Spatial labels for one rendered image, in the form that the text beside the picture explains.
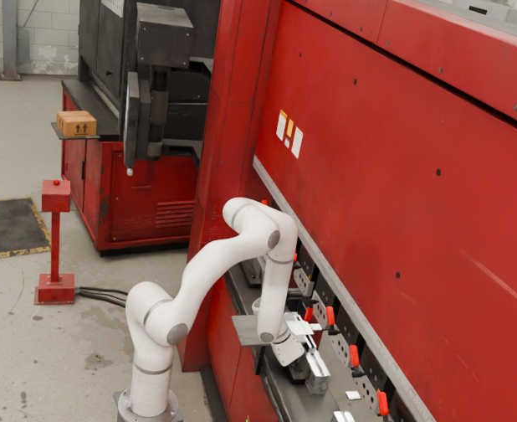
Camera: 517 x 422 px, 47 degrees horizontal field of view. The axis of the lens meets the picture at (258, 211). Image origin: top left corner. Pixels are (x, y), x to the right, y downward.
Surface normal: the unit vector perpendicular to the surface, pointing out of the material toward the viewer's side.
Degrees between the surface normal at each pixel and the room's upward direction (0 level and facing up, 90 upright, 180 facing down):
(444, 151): 90
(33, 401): 0
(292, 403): 0
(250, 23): 90
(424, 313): 90
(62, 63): 90
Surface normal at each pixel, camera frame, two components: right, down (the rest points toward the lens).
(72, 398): 0.17, -0.88
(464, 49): -0.95, -0.02
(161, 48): 0.20, 0.47
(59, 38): 0.45, 0.46
